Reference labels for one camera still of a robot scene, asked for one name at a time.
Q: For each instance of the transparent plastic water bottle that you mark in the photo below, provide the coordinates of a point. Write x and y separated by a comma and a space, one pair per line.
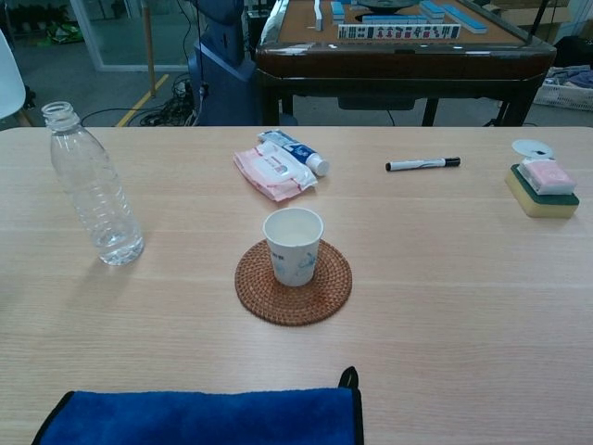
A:
102, 208

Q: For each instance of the blue machine base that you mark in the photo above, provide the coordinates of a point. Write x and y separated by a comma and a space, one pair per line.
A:
222, 88

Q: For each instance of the white mahjong tile rack bar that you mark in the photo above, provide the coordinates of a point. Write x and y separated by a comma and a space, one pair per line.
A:
319, 14

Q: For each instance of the black white marker pen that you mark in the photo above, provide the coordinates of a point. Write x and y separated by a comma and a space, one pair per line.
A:
419, 164

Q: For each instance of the round woven rattan coaster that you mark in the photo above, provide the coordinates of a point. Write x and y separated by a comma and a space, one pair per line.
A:
296, 307

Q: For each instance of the white round flat disc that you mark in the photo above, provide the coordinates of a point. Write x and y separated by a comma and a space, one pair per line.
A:
527, 147

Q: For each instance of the blue white toothpaste tube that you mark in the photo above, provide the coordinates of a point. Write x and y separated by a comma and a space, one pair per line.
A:
297, 149

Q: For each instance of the yellow green scouring sponge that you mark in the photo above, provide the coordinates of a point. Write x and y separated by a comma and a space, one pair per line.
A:
551, 208

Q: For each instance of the dark wooden mahjong table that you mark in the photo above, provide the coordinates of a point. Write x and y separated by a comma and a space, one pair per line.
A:
394, 65

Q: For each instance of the white paper cup blue print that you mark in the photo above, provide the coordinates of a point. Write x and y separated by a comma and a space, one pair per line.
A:
292, 265

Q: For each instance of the long blue mahjong tile row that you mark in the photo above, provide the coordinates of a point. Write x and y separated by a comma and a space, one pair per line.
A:
465, 18

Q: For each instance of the white plastic basket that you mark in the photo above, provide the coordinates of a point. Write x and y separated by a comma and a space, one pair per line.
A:
561, 98

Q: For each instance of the pink soap in wrapper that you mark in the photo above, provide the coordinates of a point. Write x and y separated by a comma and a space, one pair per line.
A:
549, 177

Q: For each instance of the short blue mahjong tile row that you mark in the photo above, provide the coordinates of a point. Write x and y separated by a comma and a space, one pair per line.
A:
394, 19

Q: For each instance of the white plastic chair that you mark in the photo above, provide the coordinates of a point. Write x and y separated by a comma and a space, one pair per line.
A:
7, 83

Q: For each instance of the blue microfiber towel black trim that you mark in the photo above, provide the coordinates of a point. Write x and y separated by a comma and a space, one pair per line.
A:
185, 417

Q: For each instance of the pink wet wipes pack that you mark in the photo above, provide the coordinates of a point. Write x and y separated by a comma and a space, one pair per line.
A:
271, 174

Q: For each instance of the wooden pole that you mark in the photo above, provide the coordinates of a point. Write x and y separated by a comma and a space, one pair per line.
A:
150, 55

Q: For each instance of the face-up white mahjong tile row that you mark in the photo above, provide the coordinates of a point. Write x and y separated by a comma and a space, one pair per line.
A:
398, 32

